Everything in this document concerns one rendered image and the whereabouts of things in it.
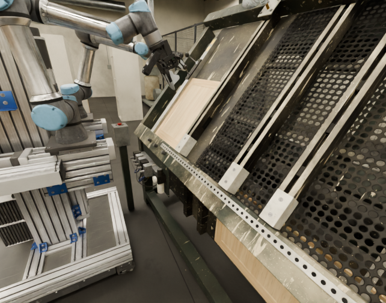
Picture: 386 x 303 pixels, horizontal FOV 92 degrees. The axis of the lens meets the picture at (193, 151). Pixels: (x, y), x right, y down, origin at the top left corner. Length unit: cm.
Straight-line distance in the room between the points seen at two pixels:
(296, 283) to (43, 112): 108
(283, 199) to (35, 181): 105
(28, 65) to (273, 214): 105
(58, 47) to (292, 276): 364
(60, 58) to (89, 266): 294
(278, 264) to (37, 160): 114
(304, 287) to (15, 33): 125
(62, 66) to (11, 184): 272
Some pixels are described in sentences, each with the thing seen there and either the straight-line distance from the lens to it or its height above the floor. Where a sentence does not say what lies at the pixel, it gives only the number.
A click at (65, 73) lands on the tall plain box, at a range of 365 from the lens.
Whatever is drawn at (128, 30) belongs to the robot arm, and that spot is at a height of 154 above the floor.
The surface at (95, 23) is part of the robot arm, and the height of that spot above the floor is 157.
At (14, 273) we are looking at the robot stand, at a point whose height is 21.
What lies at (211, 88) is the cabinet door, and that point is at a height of 128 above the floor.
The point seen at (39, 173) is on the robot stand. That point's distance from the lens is 111.
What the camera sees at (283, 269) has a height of 85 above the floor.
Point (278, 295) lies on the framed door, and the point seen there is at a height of 38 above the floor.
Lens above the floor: 142
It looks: 25 degrees down
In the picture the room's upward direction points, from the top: 2 degrees clockwise
